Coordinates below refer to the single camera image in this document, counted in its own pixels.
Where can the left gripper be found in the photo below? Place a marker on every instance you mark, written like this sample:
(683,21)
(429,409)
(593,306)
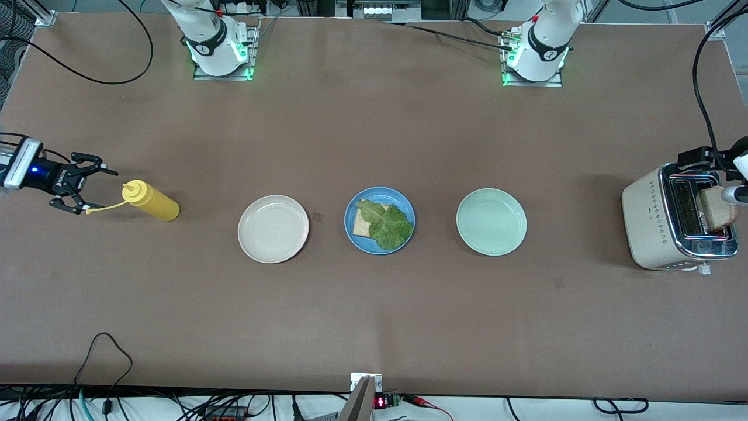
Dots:
(695,157)

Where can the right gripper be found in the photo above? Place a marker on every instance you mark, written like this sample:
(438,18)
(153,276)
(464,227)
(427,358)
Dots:
(57,178)

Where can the toasted bread slice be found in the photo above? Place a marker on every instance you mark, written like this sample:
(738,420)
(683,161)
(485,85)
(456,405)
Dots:
(717,210)
(361,225)

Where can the yellow squeeze bottle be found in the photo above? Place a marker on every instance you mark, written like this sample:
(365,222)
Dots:
(153,203)

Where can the green lettuce leaf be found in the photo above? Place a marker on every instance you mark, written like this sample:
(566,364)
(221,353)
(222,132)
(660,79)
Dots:
(391,228)

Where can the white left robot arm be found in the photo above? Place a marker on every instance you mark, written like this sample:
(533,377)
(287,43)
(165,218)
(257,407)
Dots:
(546,35)

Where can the beige plate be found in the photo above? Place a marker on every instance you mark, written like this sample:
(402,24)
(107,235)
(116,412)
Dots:
(273,229)

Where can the pale green plate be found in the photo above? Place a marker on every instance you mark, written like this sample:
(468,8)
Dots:
(491,222)

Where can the blue plate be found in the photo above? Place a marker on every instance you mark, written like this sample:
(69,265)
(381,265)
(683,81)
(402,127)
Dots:
(380,193)

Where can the cream toaster with chrome top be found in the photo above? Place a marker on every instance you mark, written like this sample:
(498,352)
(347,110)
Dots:
(648,228)

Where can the aluminium profile corner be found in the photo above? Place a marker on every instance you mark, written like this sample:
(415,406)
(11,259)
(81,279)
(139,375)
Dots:
(714,30)
(47,19)

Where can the black white patterned fabric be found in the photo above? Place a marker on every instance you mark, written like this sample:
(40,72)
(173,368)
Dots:
(14,58)

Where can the grey control box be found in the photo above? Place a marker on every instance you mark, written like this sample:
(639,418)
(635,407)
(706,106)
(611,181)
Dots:
(377,10)

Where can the white clamp block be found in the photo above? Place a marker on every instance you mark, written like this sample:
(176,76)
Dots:
(378,383)

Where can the red LED display board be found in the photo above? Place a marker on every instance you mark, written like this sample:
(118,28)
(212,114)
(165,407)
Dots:
(381,402)

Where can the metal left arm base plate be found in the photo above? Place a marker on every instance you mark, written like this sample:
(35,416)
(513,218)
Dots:
(532,84)

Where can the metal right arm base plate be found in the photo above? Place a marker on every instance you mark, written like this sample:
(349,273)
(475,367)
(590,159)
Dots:
(254,58)

